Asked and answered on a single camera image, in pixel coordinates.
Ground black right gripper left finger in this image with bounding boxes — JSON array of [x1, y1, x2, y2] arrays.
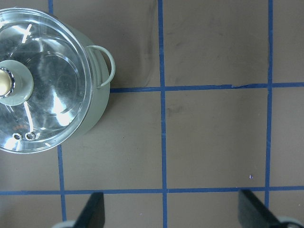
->
[[74, 192, 105, 228]]

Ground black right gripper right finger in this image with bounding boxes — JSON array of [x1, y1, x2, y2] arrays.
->
[[238, 190, 280, 228]]

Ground glass pot lid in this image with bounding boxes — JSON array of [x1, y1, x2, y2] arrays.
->
[[0, 8, 92, 153]]

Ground pale green cooking pot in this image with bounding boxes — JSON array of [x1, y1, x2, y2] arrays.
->
[[0, 8, 116, 155]]

